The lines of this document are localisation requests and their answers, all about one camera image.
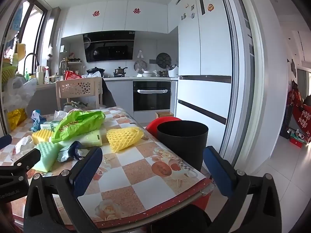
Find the black range hood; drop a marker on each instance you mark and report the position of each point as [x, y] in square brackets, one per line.
[109, 47]

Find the dark blue crumpled bag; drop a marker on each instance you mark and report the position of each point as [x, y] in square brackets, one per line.
[71, 151]

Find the white spray bottle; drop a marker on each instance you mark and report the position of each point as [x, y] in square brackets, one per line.
[46, 76]

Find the light green tissue pack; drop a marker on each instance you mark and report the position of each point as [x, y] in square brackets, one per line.
[91, 138]

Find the group of fridge magnets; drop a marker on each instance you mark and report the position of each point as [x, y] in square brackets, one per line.
[210, 7]

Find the checkered floral tablecloth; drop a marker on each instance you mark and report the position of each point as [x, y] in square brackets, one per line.
[136, 165]

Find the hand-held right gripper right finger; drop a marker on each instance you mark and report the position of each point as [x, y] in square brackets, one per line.
[216, 172]

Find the black wok with lid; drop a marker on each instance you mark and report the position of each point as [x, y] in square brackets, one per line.
[96, 70]

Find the green plastic bag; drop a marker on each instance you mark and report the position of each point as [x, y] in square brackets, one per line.
[77, 123]

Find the red plastic basket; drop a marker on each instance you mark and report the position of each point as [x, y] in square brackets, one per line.
[72, 75]

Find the yellow ridged foam pad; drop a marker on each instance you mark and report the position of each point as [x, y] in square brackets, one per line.
[41, 137]

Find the black built-in oven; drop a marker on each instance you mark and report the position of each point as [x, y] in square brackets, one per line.
[151, 97]

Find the round metal steamer rack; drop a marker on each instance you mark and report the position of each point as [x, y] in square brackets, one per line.
[140, 66]

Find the white refrigerator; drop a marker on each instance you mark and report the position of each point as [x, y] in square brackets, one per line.
[213, 53]

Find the white wall cabinets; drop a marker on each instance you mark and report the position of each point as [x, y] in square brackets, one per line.
[116, 17]

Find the beige plastic cart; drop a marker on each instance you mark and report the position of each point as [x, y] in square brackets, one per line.
[77, 88]

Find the green and white packet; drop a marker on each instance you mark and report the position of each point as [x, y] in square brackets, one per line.
[48, 126]

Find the yellow foam fruit net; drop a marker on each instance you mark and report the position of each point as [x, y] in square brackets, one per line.
[124, 138]

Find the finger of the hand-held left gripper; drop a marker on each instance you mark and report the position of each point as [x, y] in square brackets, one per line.
[5, 140]
[29, 159]

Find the black kitchen faucet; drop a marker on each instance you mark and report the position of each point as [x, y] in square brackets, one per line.
[29, 57]

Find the gold foil bag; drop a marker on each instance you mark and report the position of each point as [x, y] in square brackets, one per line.
[16, 117]

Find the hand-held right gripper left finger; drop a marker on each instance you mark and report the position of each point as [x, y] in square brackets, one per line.
[87, 166]

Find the blue and white plastic bag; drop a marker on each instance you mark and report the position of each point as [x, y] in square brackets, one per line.
[36, 120]

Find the white crumpled tissue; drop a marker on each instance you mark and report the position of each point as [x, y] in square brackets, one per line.
[24, 144]
[60, 115]

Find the black round multi-cup pan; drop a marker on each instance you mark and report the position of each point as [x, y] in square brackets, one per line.
[164, 59]

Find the white sliding door frame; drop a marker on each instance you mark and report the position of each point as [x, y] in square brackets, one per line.
[245, 65]

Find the red round stool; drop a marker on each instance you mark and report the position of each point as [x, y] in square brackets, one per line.
[155, 125]

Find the black trash bin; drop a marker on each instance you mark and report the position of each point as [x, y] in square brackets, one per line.
[182, 145]

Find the clear plastic bag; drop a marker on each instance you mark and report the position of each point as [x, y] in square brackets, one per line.
[20, 89]

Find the cardboard box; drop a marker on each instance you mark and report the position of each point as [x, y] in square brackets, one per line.
[164, 114]

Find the green ridged foam pad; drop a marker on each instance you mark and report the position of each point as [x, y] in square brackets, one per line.
[47, 154]

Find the black hanging bag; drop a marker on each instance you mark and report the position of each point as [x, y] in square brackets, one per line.
[108, 94]

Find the red paper decal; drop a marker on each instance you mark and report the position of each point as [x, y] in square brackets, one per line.
[136, 11]
[96, 13]

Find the yellow plastic basket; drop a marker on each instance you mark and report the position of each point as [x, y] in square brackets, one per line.
[8, 72]

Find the red banner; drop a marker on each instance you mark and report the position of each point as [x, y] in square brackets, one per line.
[302, 119]

